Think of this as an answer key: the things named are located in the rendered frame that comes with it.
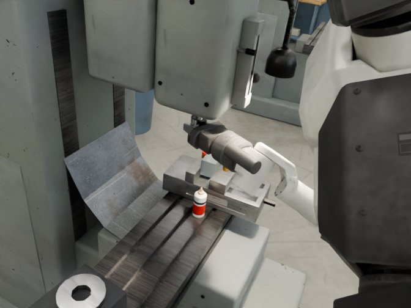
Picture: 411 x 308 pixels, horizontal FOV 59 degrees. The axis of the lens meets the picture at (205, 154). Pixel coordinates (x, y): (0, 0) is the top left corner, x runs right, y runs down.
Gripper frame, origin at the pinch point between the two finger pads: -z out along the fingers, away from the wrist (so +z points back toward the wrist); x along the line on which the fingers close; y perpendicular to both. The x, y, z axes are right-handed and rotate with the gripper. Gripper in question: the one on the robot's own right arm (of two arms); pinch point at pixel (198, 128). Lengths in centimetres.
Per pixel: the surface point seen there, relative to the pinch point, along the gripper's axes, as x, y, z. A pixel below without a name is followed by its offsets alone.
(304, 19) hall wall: -548, 77, -361
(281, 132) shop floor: -223, 122, -128
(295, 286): -23, 52, 32
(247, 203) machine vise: -13.5, 25.0, 11.9
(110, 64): 19.6, -16.9, -13.4
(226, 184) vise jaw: -10.3, 21.0, 4.7
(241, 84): -2.9, -16.7, 11.1
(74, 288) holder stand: 46, 12, 22
